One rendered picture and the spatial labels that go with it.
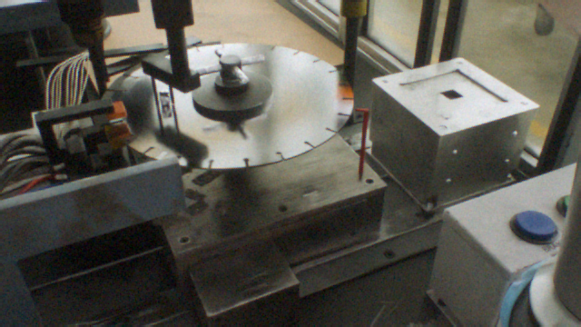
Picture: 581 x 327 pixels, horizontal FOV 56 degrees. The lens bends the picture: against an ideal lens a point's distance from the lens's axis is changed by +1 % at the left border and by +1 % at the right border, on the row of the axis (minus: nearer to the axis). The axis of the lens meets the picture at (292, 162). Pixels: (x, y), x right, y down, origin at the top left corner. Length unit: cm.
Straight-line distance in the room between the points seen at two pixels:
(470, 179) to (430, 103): 13
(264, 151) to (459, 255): 26
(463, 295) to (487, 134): 26
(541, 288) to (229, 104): 43
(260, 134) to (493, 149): 38
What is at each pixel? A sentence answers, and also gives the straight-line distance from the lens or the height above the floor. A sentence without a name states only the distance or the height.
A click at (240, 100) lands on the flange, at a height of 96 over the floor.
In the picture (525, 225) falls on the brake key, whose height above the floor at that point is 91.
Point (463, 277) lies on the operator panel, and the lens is 69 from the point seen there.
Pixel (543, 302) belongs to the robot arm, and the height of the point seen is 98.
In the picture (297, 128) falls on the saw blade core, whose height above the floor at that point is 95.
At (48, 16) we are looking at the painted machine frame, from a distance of 88.
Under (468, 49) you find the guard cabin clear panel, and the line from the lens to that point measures 104.
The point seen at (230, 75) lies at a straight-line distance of 73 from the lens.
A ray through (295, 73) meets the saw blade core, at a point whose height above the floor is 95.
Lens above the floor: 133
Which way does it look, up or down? 37 degrees down
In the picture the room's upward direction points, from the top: straight up
